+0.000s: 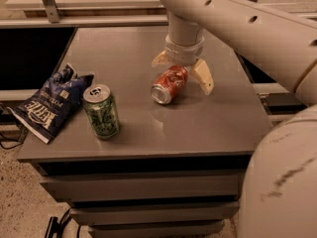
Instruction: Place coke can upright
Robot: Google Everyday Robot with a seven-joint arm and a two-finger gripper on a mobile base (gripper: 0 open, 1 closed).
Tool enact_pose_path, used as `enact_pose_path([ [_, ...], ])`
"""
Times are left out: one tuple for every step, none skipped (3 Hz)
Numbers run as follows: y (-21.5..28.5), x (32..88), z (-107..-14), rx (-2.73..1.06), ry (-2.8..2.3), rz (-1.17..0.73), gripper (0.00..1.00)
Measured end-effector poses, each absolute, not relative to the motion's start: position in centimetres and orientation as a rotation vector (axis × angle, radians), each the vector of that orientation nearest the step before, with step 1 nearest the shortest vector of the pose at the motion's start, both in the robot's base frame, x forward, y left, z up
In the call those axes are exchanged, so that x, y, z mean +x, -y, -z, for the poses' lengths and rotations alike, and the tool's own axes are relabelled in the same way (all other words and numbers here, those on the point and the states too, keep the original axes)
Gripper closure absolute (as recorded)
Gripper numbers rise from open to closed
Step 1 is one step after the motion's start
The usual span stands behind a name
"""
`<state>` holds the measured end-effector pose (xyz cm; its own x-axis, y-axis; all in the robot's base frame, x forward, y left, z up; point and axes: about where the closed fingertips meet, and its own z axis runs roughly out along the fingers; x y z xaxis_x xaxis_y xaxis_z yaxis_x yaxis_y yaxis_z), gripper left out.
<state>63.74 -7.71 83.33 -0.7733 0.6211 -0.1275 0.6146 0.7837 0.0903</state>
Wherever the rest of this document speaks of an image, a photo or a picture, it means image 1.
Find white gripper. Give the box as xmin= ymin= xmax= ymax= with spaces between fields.
xmin=152 ymin=12 xmax=214 ymax=95

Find top grey drawer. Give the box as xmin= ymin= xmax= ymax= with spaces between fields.
xmin=41 ymin=170 xmax=243 ymax=202

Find grey drawer cabinet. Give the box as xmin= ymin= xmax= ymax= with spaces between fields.
xmin=17 ymin=24 xmax=275 ymax=238

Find grey drawer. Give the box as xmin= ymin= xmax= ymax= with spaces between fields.
xmin=70 ymin=201 xmax=239 ymax=226
xmin=88 ymin=220 xmax=224 ymax=238
xmin=41 ymin=170 xmax=243 ymax=202

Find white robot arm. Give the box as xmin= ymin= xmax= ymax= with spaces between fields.
xmin=159 ymin=0 xmax=317 ymax=238

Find red coke can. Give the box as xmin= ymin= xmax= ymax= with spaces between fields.
xmin=151 ymin=65 xmax=188 ymax=105

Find left metal bracket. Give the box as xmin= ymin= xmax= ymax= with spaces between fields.
xmin=42 ymin=0 xmax=60 ymax=23

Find green soda can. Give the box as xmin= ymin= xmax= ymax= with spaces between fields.
xmin=83 ymin=84 xmax=120 ymax=140

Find middle grey drawer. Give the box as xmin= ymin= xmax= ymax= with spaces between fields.
xmin=70 ymin=201 xmax=239 ymax=226

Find black cable left floor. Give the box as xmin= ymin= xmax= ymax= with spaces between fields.
xmin=0 ymin=129 xmax=28 ymax=151

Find blue chip bag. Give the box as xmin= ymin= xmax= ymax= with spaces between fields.
xmin=10 ymin=63 xmax=94 ymax=144

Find black device on floor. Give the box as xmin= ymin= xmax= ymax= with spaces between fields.
xmin=45 ymin=216 xmax=60 ymax=238

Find bottom grey drawer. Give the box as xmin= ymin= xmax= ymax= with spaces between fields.
xmin=88 ymin=220 xmax=224 ymax=238

